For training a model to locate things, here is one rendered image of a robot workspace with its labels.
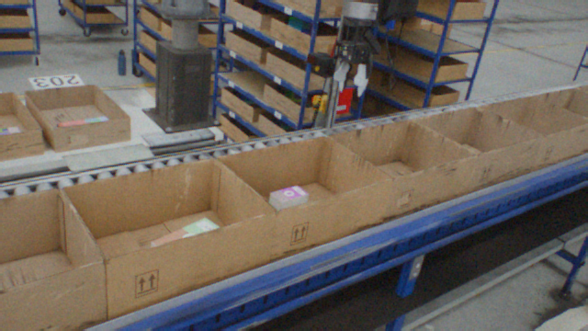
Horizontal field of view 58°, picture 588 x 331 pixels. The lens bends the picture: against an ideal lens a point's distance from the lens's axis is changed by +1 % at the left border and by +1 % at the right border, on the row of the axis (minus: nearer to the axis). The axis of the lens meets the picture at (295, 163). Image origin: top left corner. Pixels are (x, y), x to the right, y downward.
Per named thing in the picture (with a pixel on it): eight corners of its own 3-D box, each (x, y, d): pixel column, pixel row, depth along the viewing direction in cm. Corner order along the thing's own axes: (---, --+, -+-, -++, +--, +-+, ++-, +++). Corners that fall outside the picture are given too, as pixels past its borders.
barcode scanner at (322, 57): (301, 73, 235) (307, 50, 231) (321, 74, 243) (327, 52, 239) (310, 77, 231) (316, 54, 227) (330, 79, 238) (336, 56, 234)
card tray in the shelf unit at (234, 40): (225, 45, 350) (226, 30, 346) (262, 43, 368) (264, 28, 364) (259, 64, 324) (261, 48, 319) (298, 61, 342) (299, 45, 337)
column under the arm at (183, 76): (141, 110, 235) (141, 37, 220) (194, 104, 250) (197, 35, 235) (166, 134, 217) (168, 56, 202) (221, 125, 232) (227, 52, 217)
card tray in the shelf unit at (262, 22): (227, 14, 343) (228, -2, 338) (266, 14, 360) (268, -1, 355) (259, 31, 315) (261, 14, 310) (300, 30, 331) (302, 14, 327)
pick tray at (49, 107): (96, 105, 233) (95, 84, 229) (131, 141, 208) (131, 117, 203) (25, 113, 216) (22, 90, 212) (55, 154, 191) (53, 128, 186)
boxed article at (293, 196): (268, 206, 153) (270, 192, 151) (295, 198, 159) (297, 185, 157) (279, 215, 150) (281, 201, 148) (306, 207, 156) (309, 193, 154)
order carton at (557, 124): (518, 131, 240) (531, 96, 232) (581, 159, 220) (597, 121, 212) (464, 144, 217) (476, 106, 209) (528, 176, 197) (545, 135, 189)
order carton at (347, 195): (318, 182, 171) (326, 135, 164) (381, 230, 151) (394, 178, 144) (210, 210, 148) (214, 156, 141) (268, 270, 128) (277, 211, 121)
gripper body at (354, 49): (331, 61, 149) (337, 17, 145) (347, 60, 156) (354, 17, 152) (354, 66, 145) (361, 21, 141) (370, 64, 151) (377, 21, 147)
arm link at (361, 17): (356, 0, 151) (386, 5, 146) (354, 18, 153) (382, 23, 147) (339, -1, 144) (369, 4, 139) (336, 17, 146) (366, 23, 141)
